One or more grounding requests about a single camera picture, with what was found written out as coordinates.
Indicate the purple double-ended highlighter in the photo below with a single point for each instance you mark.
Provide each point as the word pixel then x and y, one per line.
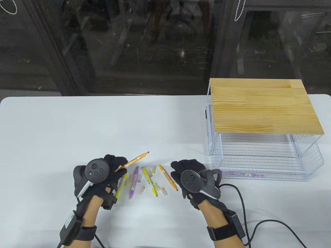
pixel 243 174
pixel 134 183

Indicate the person's right hand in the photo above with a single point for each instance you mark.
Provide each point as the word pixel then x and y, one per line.
pixel 188 164

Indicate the person's left forearm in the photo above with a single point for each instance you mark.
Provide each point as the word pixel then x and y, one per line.
pixel 90 209

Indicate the black labelled wrist camera box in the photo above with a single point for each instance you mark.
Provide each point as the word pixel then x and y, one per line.
pixel 71 227

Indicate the yellow double-ended highlighter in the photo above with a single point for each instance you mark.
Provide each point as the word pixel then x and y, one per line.
pixel 149 180
pixel 120 190

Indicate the person's left hand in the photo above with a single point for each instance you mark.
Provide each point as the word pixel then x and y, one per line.
pixel 116 178

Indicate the orange double-ended highlighter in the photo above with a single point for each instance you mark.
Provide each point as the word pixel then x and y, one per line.
pixel 137 158
pixel 168 178

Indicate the person's right forearm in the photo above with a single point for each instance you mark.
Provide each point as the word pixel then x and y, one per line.
pixel 214 215

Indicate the cluster of clear highlighter caps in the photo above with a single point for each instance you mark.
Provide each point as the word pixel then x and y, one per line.
pixel 163 191

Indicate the light wooden board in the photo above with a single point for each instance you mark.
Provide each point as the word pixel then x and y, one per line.
pixel 263 108

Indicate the black and white controller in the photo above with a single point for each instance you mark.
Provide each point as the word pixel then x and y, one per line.
pixel 97 170
pixel 191 180

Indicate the dark window frame post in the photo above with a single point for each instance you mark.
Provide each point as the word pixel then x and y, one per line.
pixel 64 64
pixel 222 51

